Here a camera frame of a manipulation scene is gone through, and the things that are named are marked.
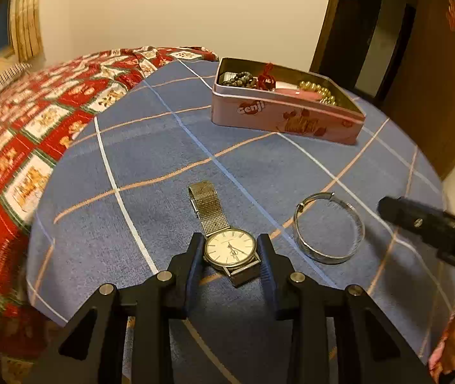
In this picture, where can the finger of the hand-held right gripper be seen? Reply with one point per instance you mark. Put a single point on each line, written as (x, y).
(415, 218)

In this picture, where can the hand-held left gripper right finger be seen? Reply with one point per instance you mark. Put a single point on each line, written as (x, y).
(268, 276)

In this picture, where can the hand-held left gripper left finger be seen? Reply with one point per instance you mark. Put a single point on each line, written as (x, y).
(195, 268)

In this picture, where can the pink metal tin box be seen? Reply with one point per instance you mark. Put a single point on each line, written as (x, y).
(271, 116)

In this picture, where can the silver bangle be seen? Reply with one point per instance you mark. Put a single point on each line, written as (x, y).
(331, 258)

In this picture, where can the blue checked tablecloth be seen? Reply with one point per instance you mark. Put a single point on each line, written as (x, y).
(163, 148)

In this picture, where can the brown wooden door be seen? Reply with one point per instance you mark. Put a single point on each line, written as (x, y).
(431, 88)

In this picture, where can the black and white printed paper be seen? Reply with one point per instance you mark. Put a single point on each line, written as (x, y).
(228, 76)

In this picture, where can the red knot tassel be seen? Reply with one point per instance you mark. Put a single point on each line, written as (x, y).
(266, 78)

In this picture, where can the red printed bear blanket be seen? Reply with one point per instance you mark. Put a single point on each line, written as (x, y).
(19, 136)

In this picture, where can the cream patterned curtain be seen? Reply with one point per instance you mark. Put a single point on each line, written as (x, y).
(27, 20)

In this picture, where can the brown wooden door frame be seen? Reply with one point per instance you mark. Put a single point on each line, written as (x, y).
(323, 28)

